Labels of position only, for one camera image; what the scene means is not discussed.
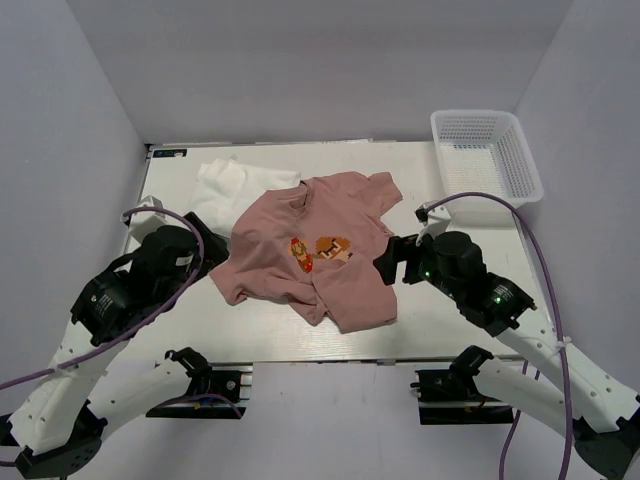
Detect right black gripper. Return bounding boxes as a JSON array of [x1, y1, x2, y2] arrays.
[[373, 225, 463, 300]]

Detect white t-shirt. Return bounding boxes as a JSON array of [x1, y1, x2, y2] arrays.
[[187, 159, 301, 238]]

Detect pink printed t-shirt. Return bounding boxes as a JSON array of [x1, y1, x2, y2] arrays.
[[210, 172, 402, 333]]

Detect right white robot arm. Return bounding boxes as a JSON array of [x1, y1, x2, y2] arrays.
[[373, 231, 639, 479]]

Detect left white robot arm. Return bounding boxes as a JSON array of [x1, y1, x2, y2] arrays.
[[1, 207, 232, 479]]

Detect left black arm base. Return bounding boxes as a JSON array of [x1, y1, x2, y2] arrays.
[[146, 347, 253, 420]]

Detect white plastic mesh basket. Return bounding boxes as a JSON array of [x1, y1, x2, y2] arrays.
[[430, 110, 544, 208]]

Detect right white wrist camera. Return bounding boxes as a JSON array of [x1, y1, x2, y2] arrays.
[[415, 203, 451, 245]]

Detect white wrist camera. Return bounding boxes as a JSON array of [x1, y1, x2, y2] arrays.
[[415, 203, 451, 245], [121, 195, 169, 243]]

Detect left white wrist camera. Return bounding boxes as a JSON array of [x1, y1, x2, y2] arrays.
[[121, 195, 169, 243]]

